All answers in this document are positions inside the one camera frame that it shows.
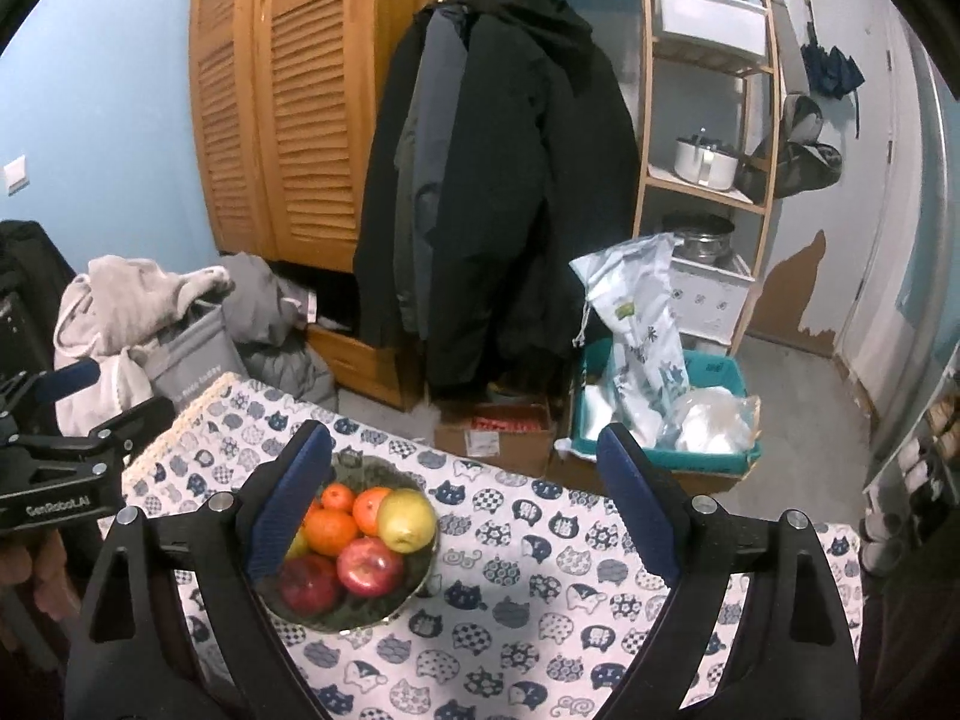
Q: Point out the white rice bag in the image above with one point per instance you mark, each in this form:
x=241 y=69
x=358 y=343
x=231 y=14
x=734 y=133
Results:
x=645 y=330

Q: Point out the wooden drawer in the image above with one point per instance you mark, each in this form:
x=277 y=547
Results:
x=360 y=360

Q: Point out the olive hanging bag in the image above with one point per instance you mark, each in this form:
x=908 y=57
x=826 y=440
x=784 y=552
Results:
x=806 y=165

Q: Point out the grey door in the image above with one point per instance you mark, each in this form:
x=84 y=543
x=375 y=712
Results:
x=870 y=202

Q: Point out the small mandarin orange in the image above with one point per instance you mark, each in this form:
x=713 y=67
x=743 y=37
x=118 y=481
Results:
x=337 y=499

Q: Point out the brown cardboard box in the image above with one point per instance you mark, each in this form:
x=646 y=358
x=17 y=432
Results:
x=675 y=480

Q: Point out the teal plastic crate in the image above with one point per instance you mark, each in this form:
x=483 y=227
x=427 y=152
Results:
x=712 y=371

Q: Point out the cat print tablecloth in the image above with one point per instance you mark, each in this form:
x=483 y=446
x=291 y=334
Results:
x=525 y=577

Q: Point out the grey puffer jacket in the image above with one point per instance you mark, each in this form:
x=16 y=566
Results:
x=262 y=315

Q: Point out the clear glass bowl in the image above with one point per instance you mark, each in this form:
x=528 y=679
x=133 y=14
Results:
x=367 y=611

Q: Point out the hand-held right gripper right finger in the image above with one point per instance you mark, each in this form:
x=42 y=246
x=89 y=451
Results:
x=637 y=502

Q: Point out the dark cloth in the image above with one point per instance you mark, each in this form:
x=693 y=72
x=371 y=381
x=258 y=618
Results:
x=915 y=652

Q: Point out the red apple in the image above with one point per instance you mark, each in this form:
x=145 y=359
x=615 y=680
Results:
x=367 y=566
x=309 y=585

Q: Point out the white patterned storage box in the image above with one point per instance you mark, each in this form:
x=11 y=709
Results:
x=709 y=300

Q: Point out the person's left hand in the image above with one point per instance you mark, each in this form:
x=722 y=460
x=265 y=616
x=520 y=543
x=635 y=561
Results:
x=45 y=570

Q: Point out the black hooded coat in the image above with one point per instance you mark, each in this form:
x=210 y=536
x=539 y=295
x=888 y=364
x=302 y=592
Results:
x=525 y=202

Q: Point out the steel pot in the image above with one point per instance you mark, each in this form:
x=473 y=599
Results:
x=701 y=244

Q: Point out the yellow pear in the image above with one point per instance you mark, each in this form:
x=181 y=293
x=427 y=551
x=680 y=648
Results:
x=298 y=546
x=406 y=521

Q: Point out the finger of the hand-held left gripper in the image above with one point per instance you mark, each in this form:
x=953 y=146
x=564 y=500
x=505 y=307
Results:
x=67 y=379
x=139 y=424

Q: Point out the white shoe rack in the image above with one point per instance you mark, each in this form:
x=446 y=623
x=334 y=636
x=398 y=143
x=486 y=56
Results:
x=911 y=427

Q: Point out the clear plastic bag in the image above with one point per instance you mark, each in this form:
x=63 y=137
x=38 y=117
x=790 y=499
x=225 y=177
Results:
x=712 y=420

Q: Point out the metal pot on shelf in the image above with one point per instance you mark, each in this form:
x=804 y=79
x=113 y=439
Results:
x=705 y=165

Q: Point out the beige fleece garment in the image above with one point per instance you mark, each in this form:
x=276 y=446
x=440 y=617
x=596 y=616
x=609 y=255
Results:
x=112 y=300

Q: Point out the white wall switch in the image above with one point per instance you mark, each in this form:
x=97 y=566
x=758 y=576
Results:
x=15 y=174

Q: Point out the navy folded umbrella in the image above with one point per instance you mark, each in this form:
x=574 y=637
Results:
x=832 y=71

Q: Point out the large orange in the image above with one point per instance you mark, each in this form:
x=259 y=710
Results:
x=330 y=532
x=369 y=511

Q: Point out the wooden shelf rack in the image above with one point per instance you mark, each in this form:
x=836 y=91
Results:
x=742 y=204

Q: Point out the cardboard box with red packets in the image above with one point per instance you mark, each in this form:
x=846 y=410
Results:
x=487 y=457

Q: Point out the white plastic storage bin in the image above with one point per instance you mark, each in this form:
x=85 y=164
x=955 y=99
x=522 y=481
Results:
x=712 y=19

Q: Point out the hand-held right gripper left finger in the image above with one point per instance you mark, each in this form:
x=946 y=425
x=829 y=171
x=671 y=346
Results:
x=289 y=499

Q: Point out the wooden louvered wardrobe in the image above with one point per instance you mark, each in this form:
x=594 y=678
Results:
x=300 y=90

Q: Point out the grey fabric basket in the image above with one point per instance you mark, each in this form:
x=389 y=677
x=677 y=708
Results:
x=187 y=360

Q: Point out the black bag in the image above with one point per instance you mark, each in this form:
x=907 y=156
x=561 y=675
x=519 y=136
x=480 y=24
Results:
x=30 y=292

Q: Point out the dark grey hanging jacket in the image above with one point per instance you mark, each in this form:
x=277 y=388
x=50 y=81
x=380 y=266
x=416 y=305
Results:
x=427 y=187

